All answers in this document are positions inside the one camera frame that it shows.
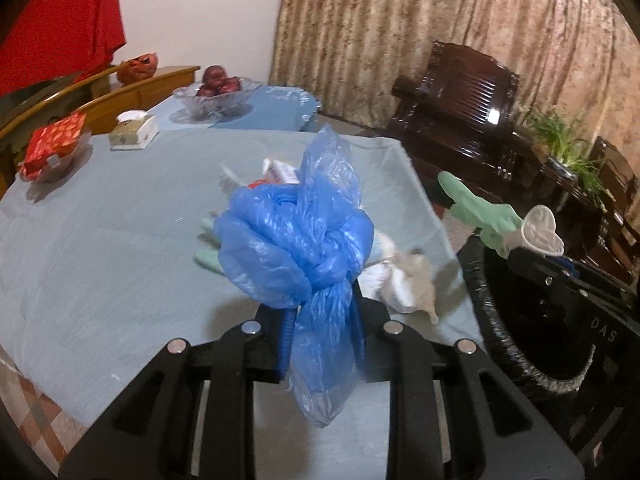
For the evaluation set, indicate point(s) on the dark wooden side furniture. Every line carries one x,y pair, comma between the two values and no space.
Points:
610,195

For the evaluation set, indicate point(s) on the green rubber glove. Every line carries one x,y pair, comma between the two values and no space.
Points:
475,207
207,257

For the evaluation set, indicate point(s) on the grey-blue tablecloth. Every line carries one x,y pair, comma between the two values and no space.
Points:
100,260

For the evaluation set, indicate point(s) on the glass fruit bowl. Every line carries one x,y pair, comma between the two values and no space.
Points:
225,105

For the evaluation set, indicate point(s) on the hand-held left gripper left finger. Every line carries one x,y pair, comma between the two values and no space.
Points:
286,345

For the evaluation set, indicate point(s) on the red patterned packet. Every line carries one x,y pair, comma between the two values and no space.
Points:
52,140

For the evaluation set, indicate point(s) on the tissue box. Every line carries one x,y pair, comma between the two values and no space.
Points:
132,135

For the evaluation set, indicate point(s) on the dark wooden armchair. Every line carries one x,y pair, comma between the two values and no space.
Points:
460,110

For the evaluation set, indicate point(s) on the beige patterned curtain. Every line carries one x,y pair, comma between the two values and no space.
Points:
400,15

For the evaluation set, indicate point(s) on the red apple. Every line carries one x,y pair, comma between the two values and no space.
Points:
230,84
205,91
214,75

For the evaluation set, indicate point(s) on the orange-red bag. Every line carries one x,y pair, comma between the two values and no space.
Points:
137,67

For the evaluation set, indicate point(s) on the red cloth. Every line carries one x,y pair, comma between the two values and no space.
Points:
65,25

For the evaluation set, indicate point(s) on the black trash bin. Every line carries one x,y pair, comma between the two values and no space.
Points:
492,320

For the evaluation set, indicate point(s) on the blue plastic bag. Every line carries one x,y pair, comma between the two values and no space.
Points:
295,230

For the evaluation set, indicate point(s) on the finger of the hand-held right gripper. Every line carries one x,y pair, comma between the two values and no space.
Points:
607,290
537,270

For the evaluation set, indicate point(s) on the green potted plant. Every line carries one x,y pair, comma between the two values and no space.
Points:
565,145

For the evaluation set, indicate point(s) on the white squeeze tube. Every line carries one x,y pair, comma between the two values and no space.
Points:
280,170

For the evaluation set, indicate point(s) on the white tissue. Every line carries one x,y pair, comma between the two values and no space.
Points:
405,280

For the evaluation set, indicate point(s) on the small red packet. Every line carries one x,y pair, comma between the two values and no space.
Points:
257,183

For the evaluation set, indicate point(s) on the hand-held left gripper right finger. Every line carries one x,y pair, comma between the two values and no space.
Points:
359,325

